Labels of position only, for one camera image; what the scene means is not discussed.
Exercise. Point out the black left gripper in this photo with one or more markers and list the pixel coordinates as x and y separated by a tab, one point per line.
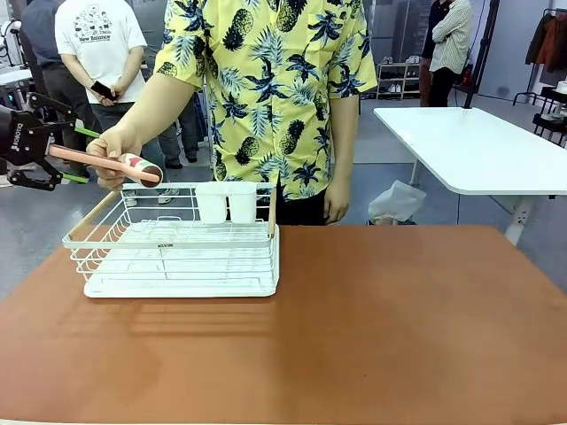
22	137

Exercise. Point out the person's left forearm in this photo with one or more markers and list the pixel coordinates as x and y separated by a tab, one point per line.
343	146

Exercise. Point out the person's right forearm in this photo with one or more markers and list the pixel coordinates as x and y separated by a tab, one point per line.
155	110

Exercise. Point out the person's right hand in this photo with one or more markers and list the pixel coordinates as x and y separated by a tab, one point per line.
117	141

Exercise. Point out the person's left hand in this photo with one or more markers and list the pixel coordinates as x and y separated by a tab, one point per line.
337	206

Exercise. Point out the black smartphone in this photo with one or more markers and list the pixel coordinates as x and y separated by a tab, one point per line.
103	90

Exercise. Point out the man in dark shirt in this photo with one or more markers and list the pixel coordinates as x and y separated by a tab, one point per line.
42	35

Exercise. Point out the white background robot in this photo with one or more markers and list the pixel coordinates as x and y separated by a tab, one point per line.
8	42

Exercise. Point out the man in white T-shirt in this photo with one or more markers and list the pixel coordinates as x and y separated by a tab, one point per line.
99	40

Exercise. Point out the white cutlery holder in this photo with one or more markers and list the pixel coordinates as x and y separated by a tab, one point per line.
226	201

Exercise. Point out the white drain tray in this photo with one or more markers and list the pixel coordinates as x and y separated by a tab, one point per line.
177	290

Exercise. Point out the person in yellow pineapple shirt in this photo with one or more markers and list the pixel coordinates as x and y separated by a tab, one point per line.
266	88

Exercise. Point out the white shoe rack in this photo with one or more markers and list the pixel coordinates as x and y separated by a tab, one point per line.
394	77

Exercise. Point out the white plastic bag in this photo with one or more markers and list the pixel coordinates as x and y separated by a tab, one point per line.
398	199

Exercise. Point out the man in striped shirt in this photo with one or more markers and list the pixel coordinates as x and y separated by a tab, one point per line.
449	40

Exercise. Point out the white folding table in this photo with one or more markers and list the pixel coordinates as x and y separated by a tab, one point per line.
478	146

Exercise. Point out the black slanted pole stand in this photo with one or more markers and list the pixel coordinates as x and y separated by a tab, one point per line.
480	57

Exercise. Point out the black clothes rack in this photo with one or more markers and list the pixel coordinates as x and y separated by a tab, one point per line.
529	95

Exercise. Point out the black storage shelf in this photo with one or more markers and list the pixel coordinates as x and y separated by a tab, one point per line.
551	119

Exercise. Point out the hanging dark jackets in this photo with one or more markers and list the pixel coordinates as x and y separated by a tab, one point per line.
551	42

